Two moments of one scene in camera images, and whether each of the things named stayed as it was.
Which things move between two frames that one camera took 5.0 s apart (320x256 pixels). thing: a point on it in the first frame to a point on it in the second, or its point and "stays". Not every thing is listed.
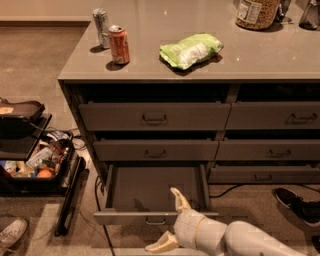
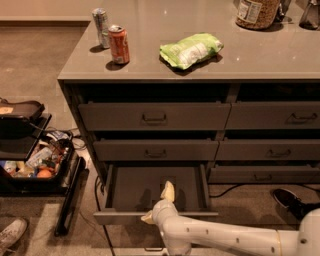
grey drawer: (274, 115) stays
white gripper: (186, 228) to (162, 210)
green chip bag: (190, 50) stays
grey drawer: (140, 193) stays
